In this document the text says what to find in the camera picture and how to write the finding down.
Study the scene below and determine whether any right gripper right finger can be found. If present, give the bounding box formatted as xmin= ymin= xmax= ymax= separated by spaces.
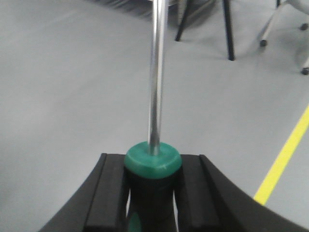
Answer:
xmin=175 ymin=155 xmax=306 ymax=232

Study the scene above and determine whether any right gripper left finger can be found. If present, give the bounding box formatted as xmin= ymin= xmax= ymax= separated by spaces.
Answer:
xmin=40 ymin=153 xmax=129 ymax=232

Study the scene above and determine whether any green black screwdriver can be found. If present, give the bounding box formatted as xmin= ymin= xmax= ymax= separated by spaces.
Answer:
xmin=125 ymin=0 xmax=182 ymax=232

